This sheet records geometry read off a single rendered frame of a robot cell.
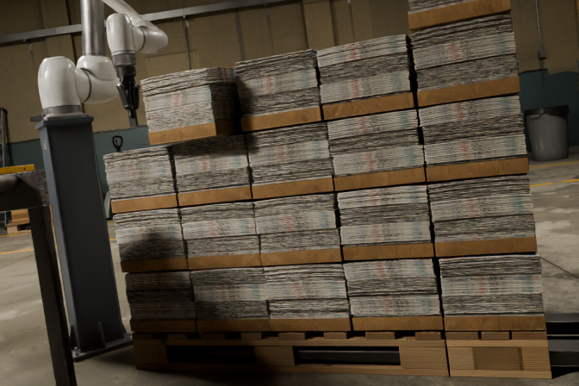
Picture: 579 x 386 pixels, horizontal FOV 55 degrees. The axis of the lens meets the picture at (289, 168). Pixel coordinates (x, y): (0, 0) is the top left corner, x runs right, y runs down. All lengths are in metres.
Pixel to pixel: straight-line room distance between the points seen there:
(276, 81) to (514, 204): 0.83
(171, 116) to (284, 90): 0.40
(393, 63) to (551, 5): 7.83
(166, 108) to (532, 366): 1.41
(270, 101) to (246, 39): 6.95
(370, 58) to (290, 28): 7.02
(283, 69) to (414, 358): 1.01
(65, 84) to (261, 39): 6.41
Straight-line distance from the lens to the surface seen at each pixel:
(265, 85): 1.86
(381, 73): 1.75
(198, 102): 1.87
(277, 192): 1.85
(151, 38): 2.41
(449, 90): 1.71
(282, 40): 8.74
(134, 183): 2.12
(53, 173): 2.49
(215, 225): 1.97
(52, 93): 2.55
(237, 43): 8.79
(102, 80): 2.67
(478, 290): 1.80
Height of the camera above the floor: 0.79
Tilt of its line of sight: 3 degrees down
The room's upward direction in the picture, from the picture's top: 8 degrees counter-clockwise
